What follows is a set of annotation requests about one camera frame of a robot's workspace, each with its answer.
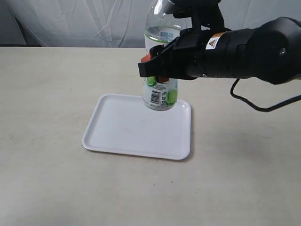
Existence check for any white rectangular plastic tray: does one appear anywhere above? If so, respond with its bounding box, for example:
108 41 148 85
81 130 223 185
82 94 192 161

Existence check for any clear plastic drink bottle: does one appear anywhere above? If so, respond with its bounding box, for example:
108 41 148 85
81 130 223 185
143 0 182 111

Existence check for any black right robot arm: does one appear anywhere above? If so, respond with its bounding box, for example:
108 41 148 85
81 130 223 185
138 17 301 85

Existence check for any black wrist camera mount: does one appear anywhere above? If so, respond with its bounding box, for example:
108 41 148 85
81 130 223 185
164 0 225 32

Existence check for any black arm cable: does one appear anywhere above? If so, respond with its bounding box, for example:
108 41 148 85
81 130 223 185
230 79 301 113

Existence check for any white backdrop cloth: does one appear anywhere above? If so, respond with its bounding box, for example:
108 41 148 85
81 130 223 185
0 0 301 48

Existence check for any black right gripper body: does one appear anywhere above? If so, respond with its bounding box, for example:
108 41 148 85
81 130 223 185
137 28 212 80

